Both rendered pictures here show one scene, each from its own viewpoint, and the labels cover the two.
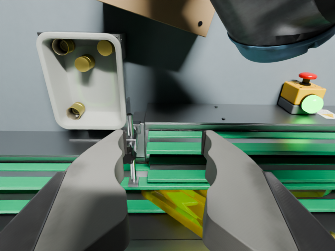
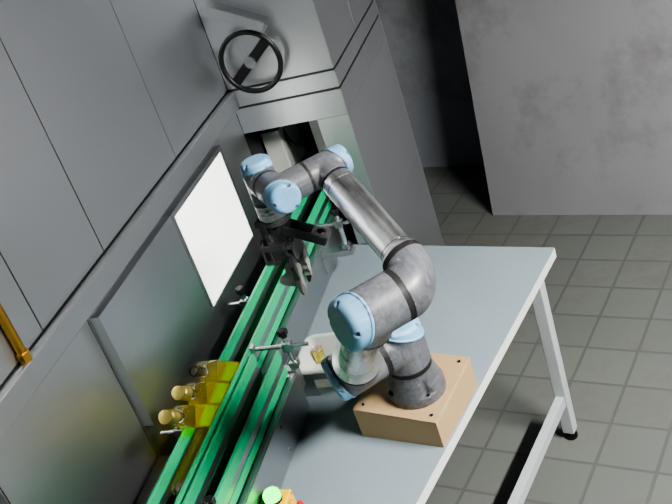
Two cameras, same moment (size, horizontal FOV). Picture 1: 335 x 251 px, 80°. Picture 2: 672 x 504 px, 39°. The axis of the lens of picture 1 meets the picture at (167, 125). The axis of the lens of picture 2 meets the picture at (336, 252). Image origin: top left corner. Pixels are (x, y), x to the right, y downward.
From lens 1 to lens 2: 228 cm
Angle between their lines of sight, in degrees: 57
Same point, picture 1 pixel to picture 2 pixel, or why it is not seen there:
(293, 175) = (217, 442)
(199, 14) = (369, 403)
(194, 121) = (286, 403)
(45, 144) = (294, 330)
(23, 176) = (278, 303)
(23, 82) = not seen: hidden behind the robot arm
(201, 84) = (316, 444)
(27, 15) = not seen: hidden behind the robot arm
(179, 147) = (274, 369)
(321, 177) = (208, 458)
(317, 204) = (169, 472)
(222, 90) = (304, 461)
